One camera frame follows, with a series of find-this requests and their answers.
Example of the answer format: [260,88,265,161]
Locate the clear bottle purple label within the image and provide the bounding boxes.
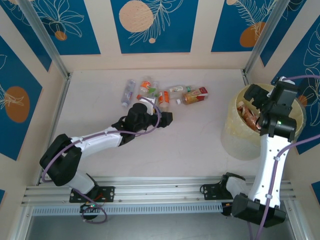
[121,79,137,108]

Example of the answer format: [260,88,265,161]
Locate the tea bottle orange white label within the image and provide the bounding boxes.
[157,90,173,112]

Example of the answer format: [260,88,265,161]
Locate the cola bottle red label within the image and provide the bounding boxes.
[236,100,262,131]

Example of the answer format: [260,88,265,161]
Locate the white label bottle green cap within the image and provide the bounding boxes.
[167,84,194,94]

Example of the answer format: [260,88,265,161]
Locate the amber tea bottle red label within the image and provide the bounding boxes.
[181,86,209,106]

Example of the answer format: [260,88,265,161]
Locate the pale yellow round bin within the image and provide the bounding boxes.
[221,83,307,161]

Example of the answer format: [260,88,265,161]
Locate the small circuit board green light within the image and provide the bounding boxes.
[221,203,235,218]
[79,202,104,214]

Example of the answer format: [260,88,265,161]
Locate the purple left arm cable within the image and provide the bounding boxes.
[41,99,162,224]

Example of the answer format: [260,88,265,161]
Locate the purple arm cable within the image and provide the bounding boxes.
[246,74,320,240]
[41,99,162,224]

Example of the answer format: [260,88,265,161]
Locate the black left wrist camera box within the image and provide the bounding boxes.
[159,111,174,129]

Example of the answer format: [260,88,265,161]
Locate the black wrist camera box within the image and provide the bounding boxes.
[243,84,270,106]
[159,111,174,129]

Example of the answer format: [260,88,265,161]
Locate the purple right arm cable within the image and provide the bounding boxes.
[246,74,320,240]

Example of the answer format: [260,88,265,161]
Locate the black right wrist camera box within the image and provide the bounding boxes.
[243,84,270,106]

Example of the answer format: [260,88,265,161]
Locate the blue floral wall panel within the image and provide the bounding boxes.
[32,0,101,56]
[210,0,280,53]
[0,34,43,162]
[270,23,320,156]
[109,0,200,54]
[259,0,309,68]
[0,3,53,73]

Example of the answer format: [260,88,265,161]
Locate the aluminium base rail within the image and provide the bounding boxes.
[21,174,297,206]

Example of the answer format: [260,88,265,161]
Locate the aluminium frame post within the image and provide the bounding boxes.
[17,0,72,79]
[242,0,292,76]

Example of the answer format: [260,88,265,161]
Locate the grey slotted cable tray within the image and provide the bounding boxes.
[31,201,224,217]

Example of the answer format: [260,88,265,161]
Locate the aluminium frame bar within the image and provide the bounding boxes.
[9,204,35,240]
[284,199,310,240]

